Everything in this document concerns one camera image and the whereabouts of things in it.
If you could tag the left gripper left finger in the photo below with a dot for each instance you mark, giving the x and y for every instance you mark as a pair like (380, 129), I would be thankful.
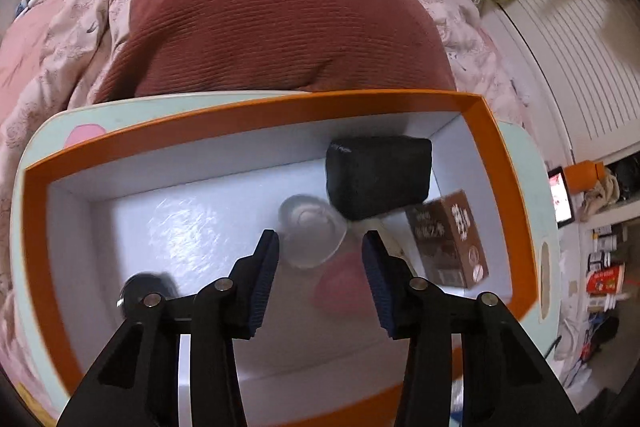
(134, 380)

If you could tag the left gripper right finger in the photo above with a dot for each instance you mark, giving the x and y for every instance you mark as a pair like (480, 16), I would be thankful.
(506, 380)

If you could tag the brown small carton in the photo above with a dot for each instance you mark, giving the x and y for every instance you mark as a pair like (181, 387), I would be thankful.
(448, 242)

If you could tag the pink jelly toy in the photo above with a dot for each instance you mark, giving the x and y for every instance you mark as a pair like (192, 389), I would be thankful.
(343, 289)

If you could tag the orange cardboard box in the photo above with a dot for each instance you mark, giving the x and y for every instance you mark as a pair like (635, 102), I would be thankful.
(280, 206)

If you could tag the black rectangular pouch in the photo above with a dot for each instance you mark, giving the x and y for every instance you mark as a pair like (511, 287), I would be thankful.
(368, 176)

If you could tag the smartphone with lit screen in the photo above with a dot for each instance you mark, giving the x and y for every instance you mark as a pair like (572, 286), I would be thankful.
(562, 202)

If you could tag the mint green lap table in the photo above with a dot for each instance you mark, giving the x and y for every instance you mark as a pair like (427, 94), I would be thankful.
(525, 186)

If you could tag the orange water bottle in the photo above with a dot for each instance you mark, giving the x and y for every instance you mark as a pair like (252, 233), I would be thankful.
(582, 177)

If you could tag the pink floral duvet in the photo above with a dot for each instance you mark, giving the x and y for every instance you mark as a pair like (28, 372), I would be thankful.
(57, 56)

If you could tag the maroon corduroy pillow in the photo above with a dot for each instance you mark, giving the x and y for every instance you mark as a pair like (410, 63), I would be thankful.
(179, 46)

